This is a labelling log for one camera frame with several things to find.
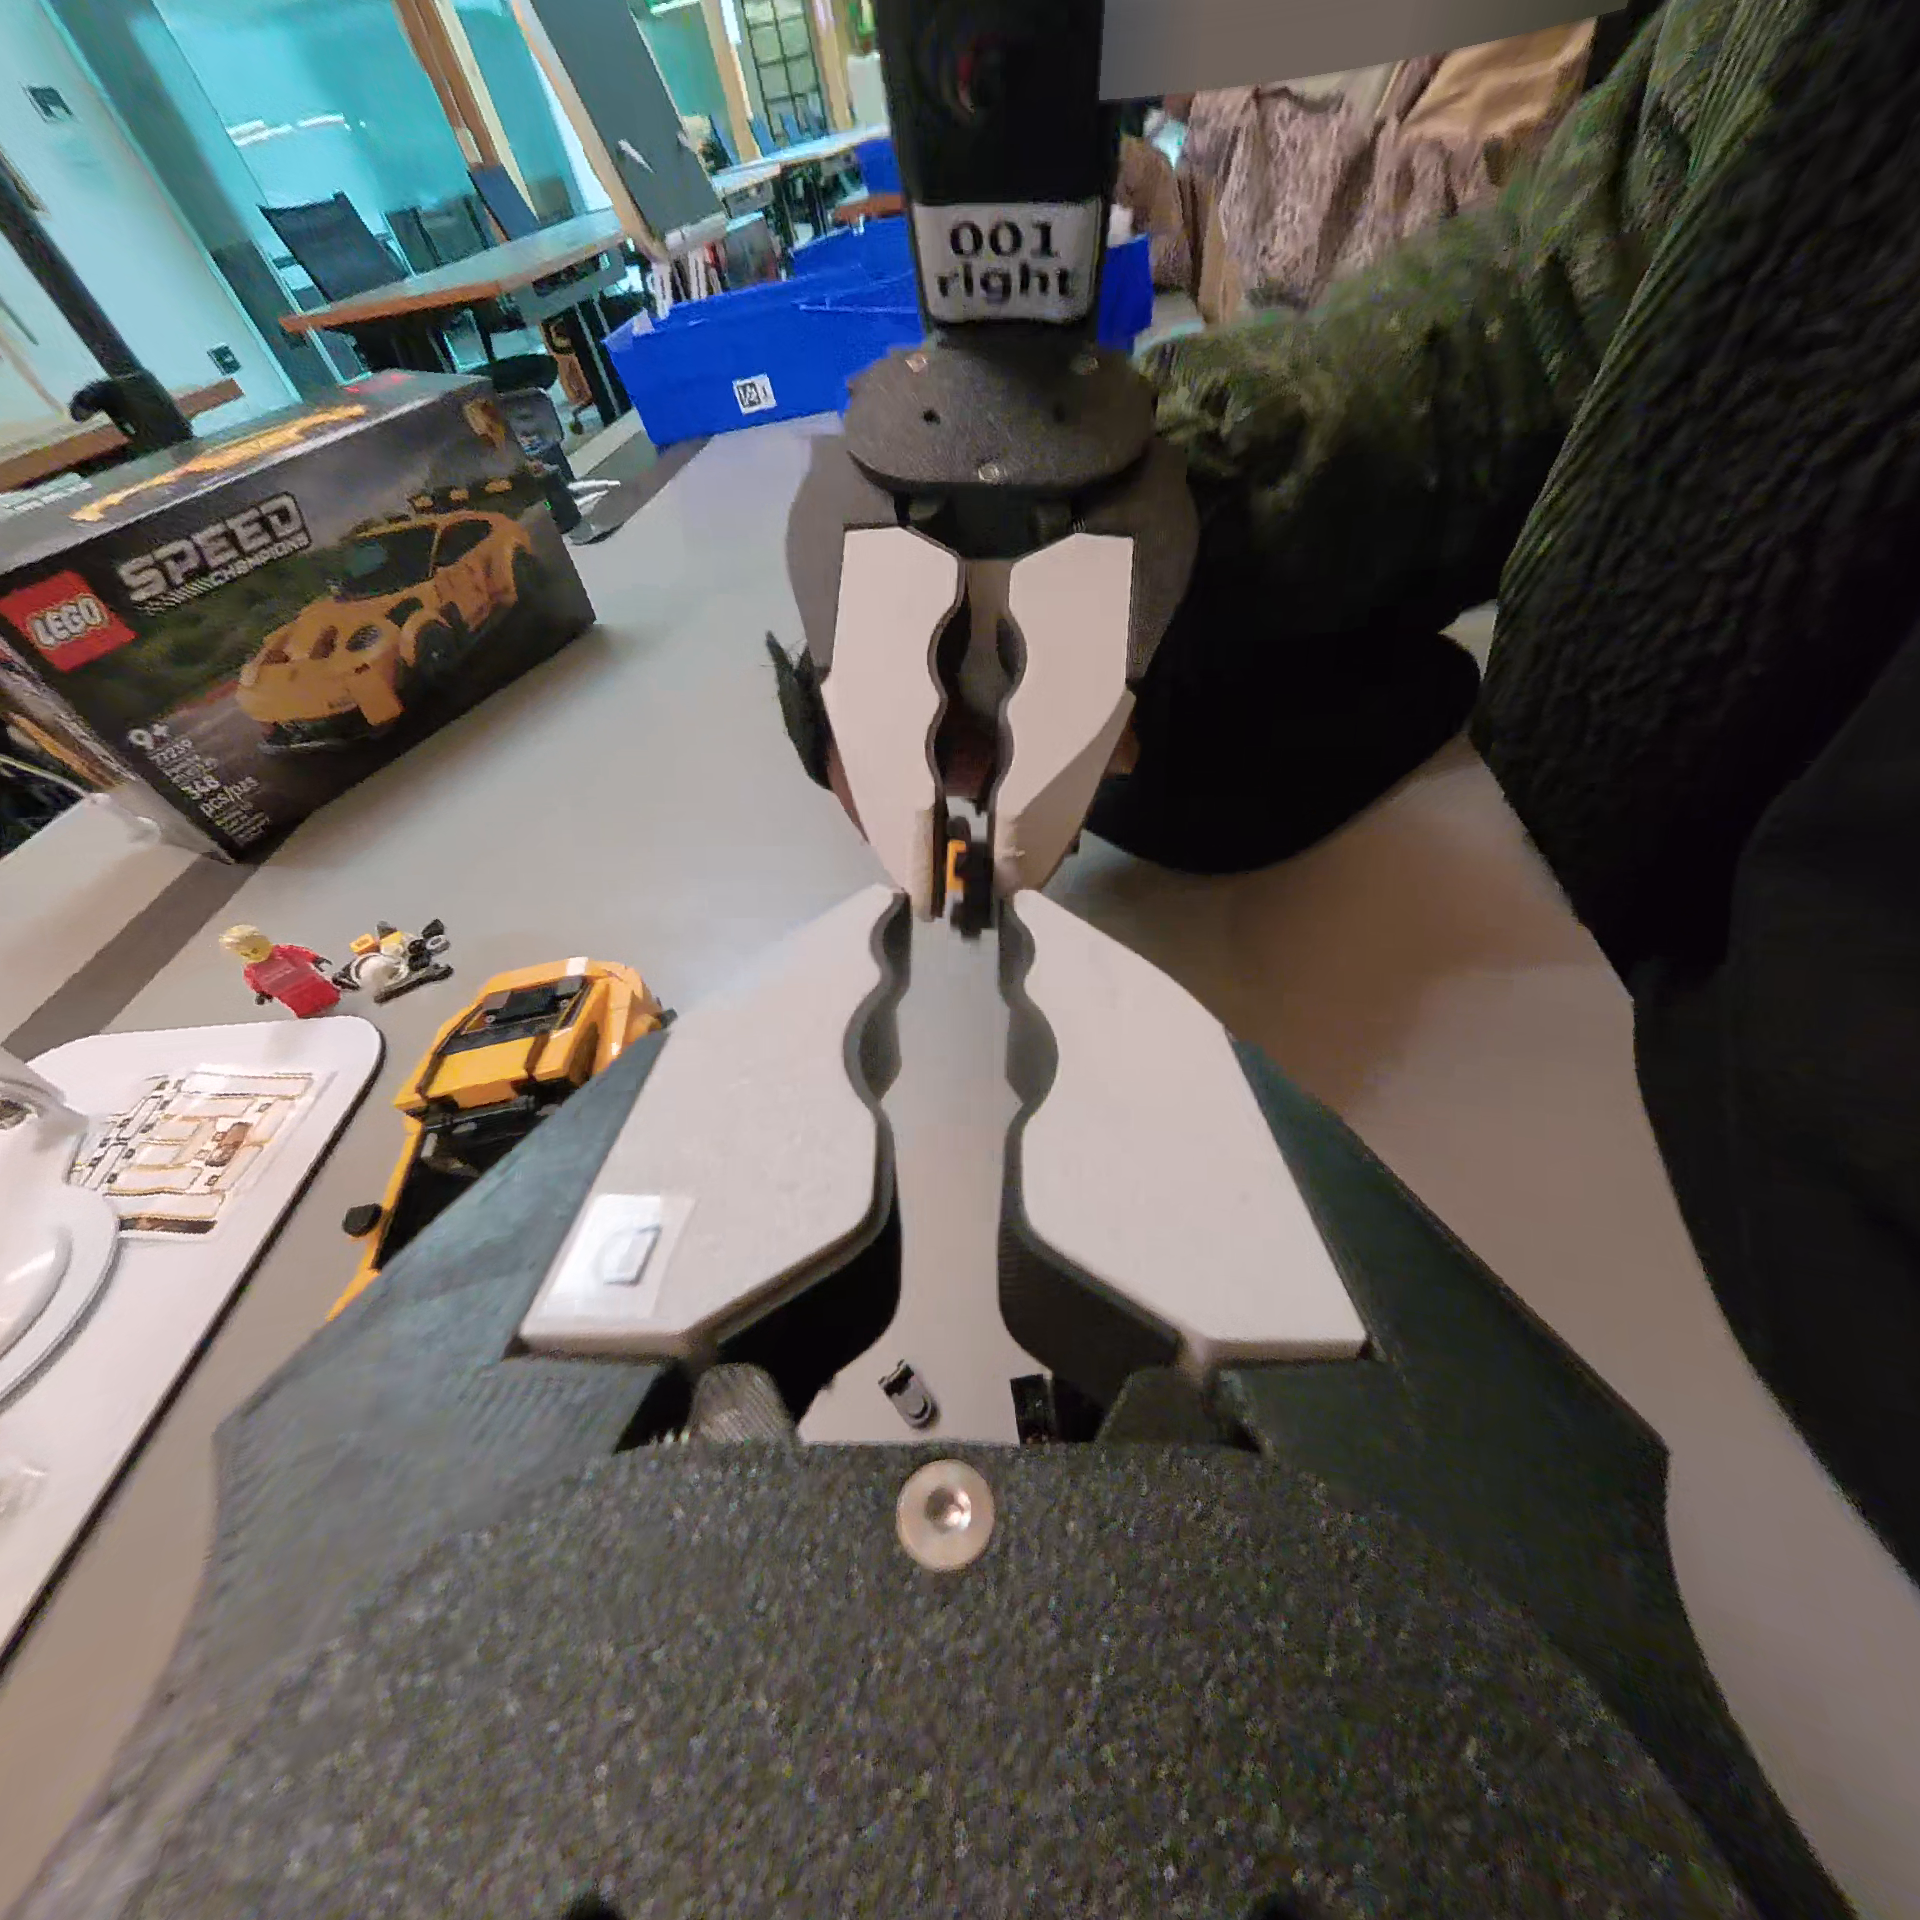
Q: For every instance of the black lego box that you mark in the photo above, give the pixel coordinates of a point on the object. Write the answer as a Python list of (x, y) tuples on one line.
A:
[(301, 600)]

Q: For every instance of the small black lego clip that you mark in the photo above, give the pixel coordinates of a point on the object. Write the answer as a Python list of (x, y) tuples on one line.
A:
[(907, 1390)]

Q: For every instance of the sticker sheet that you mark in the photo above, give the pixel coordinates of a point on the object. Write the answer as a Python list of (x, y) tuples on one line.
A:
[(195, 1150)]

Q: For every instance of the small black lego piece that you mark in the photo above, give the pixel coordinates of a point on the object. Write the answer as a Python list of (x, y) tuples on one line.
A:
[(1035, 1406)]

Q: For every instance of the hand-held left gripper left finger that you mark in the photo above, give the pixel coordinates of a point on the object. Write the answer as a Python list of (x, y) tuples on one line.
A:
[(722, 1170)]

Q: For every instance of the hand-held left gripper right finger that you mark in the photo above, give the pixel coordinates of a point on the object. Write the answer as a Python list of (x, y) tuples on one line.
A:
[(1184, 1185)]

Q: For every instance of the person's right hand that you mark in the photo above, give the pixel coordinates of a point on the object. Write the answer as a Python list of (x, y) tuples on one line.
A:
[(975, 749)]

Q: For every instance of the person's right forearm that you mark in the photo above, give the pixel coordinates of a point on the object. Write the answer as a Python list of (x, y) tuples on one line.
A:
[(1350, 449)]

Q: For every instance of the person's torso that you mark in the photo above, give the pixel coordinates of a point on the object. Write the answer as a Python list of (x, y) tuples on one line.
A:
[(1723, 600)]

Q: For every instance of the black metal pole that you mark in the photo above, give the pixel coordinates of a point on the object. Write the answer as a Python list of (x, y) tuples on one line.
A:
[(75, 300)]

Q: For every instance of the white book stand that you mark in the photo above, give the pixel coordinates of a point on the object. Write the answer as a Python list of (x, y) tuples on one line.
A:
[(226, 1202)]

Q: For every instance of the pile of mixed lego pieces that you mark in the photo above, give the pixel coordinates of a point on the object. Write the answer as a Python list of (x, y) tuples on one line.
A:
[(399, 961)]

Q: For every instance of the grey desk brown edge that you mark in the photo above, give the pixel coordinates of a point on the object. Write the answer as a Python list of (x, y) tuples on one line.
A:
[(450, 284)]

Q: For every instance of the yellow lego car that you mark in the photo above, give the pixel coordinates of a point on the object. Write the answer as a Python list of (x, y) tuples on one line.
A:
[(510, 1036)]

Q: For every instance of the black lego plate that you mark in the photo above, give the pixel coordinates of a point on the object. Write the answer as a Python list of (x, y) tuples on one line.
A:
[(975, 886)]

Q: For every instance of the brown patterned cloth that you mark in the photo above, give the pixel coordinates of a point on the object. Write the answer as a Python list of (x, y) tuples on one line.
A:
[(1320, 165)]

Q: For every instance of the small orange lego tile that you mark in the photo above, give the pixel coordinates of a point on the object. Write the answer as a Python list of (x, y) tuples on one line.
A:
[(954, 862)]

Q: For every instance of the blue plastic bin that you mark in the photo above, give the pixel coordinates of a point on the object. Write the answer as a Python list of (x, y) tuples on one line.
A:
[(855, 271)]

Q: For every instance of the red lego minifigure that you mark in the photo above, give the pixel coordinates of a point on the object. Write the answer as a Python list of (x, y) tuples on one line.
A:
[(291, 975)]

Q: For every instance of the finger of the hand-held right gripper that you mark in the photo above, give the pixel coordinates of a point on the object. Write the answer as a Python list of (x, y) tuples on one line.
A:
[(885, 676), (1071, 676)]

